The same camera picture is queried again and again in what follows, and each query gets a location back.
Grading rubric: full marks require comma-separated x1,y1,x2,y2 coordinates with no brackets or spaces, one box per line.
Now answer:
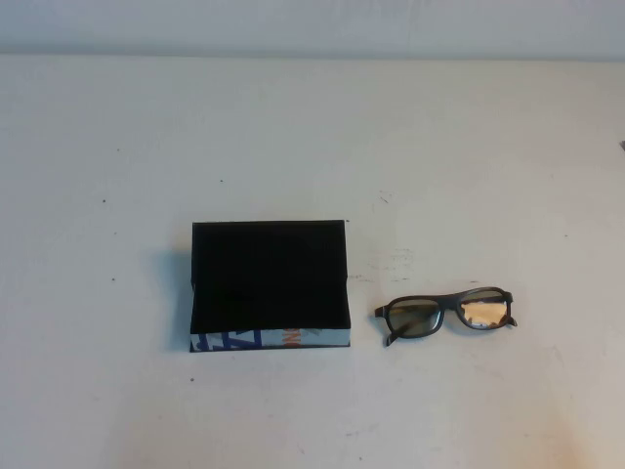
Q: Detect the black glasses case printed sides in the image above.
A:
188,219,354,357

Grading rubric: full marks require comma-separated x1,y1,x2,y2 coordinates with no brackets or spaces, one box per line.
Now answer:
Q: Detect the black framed glasses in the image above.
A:
373,286,520,349

